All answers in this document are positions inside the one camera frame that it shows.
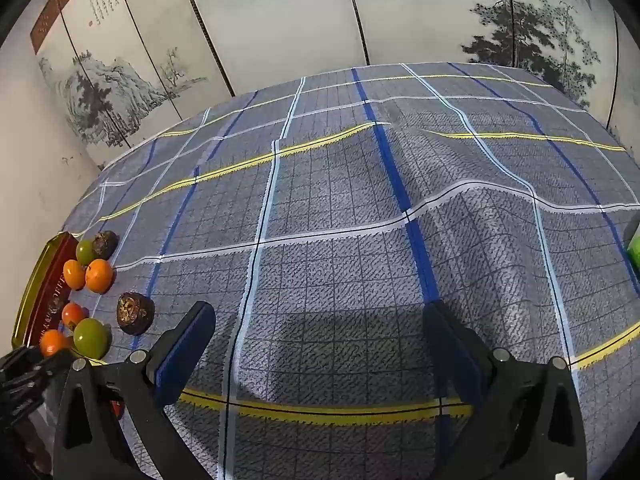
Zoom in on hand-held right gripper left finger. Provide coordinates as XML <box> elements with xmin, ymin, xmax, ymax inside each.
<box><xmin>52</xmin><ymin>301</ymin><xmax>217</xmax><ymax>480</ymax></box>

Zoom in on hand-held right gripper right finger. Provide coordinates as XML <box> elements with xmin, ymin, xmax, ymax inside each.
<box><xmin>422</xmin><ymin>301</ymin><xmax>588</xmax><ymax>480</ymax></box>

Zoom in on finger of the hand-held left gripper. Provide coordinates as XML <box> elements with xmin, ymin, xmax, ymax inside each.
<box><xmin>0</xmin><ymin>375</ymin><xmax>53</xmax><ymax>428</ymax></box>
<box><xmin>0</xmin><ymin>347</ymin><xmax>73</xmax><ymax>386</ymax></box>

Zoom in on orange tangerine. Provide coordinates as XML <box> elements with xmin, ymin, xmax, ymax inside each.
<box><xmin>62</xmin><ymin>260</ymin><xmax>87</xmax><ymax>291</ymax></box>
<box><xmin>85</xmin><ymin>259</ymin><xmax>115</xmax><ymax>294</ymax></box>
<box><xmin>39</xmin><ymin>329</ymin><xmax>68</xmax><ymax>358</ymax></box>

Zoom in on brown wrinkled passion fruit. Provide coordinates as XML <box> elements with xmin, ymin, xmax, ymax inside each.
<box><xmin>92</xmin><ymin>231</ymin><xmax>119</xmax><ymax>258</ymax></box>
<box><xmin>116</xmin><ymin>292</ymin><xmax>151</xmax><ymax>335</ymax></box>

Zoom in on red and gold tin box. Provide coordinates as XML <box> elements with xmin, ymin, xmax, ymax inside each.
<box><xmin>11</xmin><ymin>231</ymin><xmax>78</xmax><ymax>348</ymax></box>

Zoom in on grey plaid bed sheet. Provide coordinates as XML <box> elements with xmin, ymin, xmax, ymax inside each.
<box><xmin>15</xmin><ymin>62</ymin><xmax>640</xmax><ymax>480</ymax></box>

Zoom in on painted folding screen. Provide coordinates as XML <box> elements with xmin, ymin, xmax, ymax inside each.
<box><xmin>30</xmin><ymin>0</ymin><xmax>640</xmax><ymax>171</ymax></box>

